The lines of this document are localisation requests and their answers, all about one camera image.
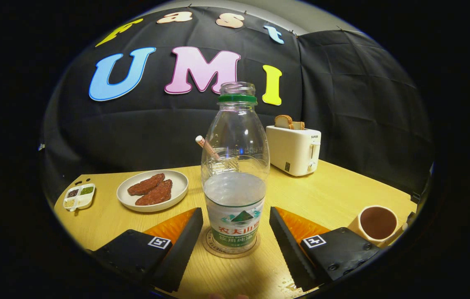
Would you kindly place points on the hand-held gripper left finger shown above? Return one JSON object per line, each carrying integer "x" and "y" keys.
{"x": 181, "y": 253}

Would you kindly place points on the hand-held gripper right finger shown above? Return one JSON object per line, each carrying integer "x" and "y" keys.
{"x": 291, "y": 249}

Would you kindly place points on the round cork coaster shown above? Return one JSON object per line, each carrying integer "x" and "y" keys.
{"x": 206, "y": 244}

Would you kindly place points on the clear plastic juice bottle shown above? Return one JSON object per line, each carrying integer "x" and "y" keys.
{"x": 235, "y": 199}

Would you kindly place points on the wooden table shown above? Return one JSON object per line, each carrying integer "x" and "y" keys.
{"x": 322, "y": 195}

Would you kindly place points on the brown meat piece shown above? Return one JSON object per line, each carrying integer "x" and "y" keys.
{"x": 156, "y": 194}
{"x": 145, "y": 185}

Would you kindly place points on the white round plate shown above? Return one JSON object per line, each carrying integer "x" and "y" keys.
{"x": 179, "y": 185}

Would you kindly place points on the white toaster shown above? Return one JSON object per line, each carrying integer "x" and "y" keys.
{"x": 291, "y": 151}

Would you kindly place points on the rolled wafer stick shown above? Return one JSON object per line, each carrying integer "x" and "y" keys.
{"x": 202, "y": 143}

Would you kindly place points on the white divided seasoning dish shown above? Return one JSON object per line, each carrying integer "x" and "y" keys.
{"x": 78, "y": 198}

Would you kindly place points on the toasted bread slice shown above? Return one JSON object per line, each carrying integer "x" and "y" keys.
{"x": 283, "y": 121}
{"x": 298, "y": 125}

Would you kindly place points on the black backdrop cloth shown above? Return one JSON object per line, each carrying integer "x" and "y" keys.
{"x": 343, "y": 104}

